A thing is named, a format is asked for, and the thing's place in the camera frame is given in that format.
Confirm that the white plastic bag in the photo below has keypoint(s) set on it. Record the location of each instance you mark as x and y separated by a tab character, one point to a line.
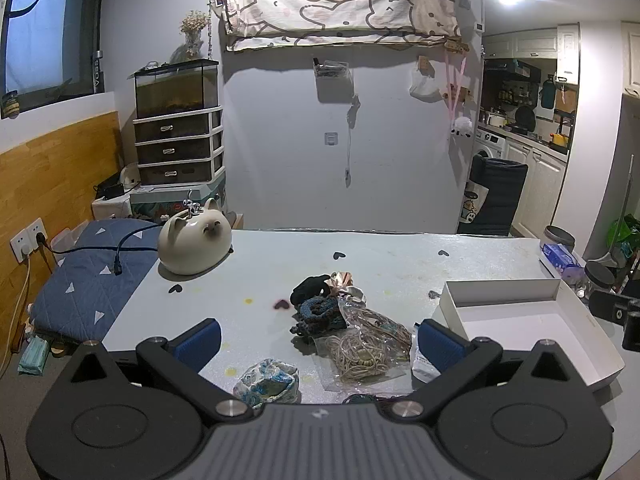
425	87

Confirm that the white kitchen wall cabinets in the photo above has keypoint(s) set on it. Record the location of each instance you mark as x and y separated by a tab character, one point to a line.
530	42

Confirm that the window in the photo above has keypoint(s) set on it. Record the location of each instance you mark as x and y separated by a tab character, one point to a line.
45	25

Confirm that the green plastic bag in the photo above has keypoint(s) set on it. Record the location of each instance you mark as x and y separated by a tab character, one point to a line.
625	230

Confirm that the blue tissue pack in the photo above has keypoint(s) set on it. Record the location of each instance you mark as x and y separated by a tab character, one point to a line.
560	257

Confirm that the white printed packet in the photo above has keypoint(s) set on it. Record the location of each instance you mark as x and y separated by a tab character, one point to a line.
425	367

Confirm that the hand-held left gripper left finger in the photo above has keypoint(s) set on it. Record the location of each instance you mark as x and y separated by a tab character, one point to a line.
197	345

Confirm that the cream cat figurine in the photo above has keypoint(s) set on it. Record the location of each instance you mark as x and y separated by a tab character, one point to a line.
190	245

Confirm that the yellow kettle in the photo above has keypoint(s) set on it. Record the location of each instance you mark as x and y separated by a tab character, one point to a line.
560	140

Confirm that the small jar on windowsill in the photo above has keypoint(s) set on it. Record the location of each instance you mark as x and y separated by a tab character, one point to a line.
10	104

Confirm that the white wall socket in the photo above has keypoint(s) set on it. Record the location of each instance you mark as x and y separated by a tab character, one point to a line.
37	232
20	245

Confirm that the dried flowers in vase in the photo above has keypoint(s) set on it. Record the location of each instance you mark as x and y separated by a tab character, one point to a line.
194	25

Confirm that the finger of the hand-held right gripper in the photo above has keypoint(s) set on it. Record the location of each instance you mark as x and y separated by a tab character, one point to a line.
632	332
606	306

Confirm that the clear adhesive wall hook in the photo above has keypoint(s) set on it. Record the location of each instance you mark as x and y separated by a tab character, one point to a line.
330	138

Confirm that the green wipes pack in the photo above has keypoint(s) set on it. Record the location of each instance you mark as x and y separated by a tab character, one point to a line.
32	357

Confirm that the white washing machine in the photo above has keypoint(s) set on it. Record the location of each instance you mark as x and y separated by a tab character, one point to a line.
492	147

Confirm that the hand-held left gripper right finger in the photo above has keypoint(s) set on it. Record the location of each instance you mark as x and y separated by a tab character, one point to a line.
440	345

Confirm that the white kitchen base cabinets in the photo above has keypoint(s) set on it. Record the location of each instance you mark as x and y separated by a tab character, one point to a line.
540	190

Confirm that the glass fish tank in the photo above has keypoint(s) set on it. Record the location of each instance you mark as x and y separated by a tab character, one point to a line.
175	92

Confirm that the clear wall organiser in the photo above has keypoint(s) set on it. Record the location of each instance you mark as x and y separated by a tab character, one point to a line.
332	80

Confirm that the white drawer unit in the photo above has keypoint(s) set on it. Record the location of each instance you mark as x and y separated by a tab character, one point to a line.
175	147

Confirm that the black scrunchie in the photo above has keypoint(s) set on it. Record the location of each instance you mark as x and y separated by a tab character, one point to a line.
310	287

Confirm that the bear printed blanket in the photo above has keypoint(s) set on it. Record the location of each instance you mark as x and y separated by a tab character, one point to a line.
340	5

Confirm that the white printed tote bag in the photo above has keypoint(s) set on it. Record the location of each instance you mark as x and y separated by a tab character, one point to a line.
471	207

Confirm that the round metal tin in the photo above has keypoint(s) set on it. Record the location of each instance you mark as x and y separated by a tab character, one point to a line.
559	235

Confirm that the dark quilted chair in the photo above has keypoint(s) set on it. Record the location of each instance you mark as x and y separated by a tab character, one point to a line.
500	195

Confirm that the blue triangle print quilt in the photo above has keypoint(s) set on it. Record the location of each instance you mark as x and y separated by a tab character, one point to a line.
85	285

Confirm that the black power adapter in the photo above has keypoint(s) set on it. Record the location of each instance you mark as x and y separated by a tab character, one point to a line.
110	190

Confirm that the beige satin scrunchie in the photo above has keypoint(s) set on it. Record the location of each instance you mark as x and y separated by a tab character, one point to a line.
345	282

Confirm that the floral scrunchie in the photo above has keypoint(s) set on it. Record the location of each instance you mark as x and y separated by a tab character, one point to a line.
267	382

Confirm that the teal patterned storage box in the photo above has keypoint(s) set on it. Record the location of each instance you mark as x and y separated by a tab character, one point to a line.
165	205

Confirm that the white cardboard box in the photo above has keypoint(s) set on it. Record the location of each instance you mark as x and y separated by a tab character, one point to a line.
525	330

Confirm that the white plush toy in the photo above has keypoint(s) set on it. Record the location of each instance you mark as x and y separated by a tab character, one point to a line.
461	127

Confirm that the glass jar with black lid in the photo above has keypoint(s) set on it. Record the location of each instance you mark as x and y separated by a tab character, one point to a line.
598	275

